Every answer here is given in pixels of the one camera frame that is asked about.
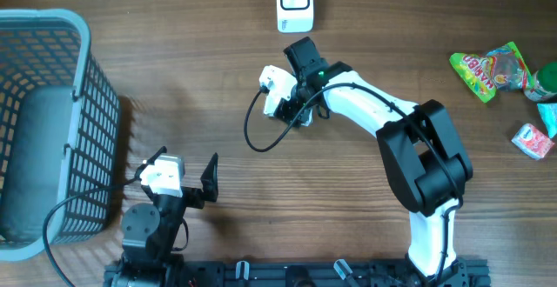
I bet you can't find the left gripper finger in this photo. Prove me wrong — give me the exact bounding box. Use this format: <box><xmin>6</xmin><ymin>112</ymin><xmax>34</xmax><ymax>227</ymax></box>
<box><xmin>200</xmin><ymin>153</ymin><xmax>218</xmax><ymax>202</ymax></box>
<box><xmin>134</xmin><ymin>146</ymin><xmax>167</xmax><ymax>180</ymax></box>

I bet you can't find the colourful gummy candy bag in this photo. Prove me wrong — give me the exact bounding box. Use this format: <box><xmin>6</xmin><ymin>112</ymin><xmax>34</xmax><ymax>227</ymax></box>
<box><xmin>449</xmin><ymin>42</ymin><xmax>532</xmax><ymax>103</ymax></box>

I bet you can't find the orange white snack packet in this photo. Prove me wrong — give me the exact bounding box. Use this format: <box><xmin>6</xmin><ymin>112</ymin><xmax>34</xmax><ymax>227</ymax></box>
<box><xmin>512</xmin><ymin>123</ymin><xmax>554</xmax><ymax>160</ymax></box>

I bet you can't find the green lid jar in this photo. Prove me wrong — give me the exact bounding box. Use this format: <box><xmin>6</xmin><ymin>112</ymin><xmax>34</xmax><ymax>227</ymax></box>
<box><xmin>524</xmin><ymin>62</ymin><xmax>557</xmax><ymax>102</ymax></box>

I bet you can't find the teal tissue packet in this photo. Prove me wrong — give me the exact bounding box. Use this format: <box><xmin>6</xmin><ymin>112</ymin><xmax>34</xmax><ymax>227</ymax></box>
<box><xmin>537</xmin><ymin>103</ymin><xmax>557</xmax><ymax>138</ymax></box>

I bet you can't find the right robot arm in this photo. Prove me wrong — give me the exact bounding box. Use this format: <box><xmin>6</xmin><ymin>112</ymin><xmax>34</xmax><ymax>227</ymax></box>
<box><xmin>260</xmin><ymin>37</ymin><xmax>473</xmax><ymax>286</ymax></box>

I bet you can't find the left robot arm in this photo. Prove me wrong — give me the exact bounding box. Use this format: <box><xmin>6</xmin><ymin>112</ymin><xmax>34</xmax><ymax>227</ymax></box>
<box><xmin>104</xmin><ymin>146</ymin><xmax>218</xmax><ymax>287</ymax></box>

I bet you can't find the white barcode scanner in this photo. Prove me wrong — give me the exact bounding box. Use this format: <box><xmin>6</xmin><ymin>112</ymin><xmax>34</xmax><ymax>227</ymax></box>
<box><xmin>276</xmin><ymin>0</ymin><xmax>314</xmax><ymax>33</ymax></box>

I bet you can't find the grey plastic mesh basket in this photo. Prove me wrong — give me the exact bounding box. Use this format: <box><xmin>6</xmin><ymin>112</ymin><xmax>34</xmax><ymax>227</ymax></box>
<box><xmin>1</xmin><ymin>9</ymin><xmax>121</xmax><ymax>263</ymax></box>

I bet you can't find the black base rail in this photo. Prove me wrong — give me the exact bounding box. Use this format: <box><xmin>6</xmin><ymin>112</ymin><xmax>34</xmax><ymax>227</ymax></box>
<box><xmin>103</xmin><ymin>258</ymin><xmax>492</xmax><ymax>287</ymax></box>

